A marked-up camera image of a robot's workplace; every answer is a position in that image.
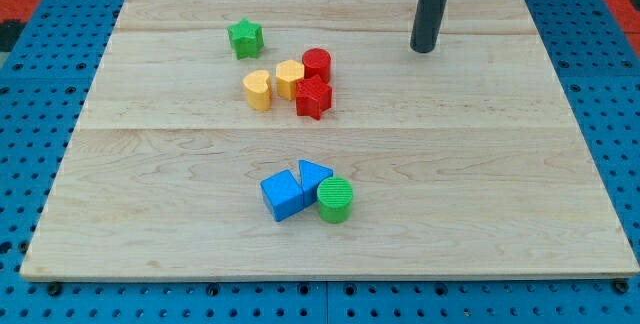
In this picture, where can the yellow hexagon block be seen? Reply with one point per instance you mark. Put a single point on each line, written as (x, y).
(288, 73)

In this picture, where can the blue cube block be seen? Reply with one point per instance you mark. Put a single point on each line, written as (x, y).
(282, 195)

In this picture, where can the red star block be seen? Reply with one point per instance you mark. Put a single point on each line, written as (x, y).
(313, 97)

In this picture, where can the green cylinder block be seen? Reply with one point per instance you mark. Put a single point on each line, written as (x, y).
(334, 197)

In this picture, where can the green star block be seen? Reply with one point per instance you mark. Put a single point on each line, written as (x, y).
(246, 39)

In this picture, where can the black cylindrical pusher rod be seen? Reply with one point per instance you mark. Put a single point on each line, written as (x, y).
(426, 26)

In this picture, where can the blue triangle block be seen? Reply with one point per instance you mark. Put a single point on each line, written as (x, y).
(311, 176)

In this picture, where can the red cylinder block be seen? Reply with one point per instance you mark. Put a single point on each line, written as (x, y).
(317, 62)

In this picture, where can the light wooden board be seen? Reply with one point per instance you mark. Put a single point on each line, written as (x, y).
(466, 163)

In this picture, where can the yellow heart block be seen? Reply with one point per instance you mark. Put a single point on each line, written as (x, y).
(258, 90)

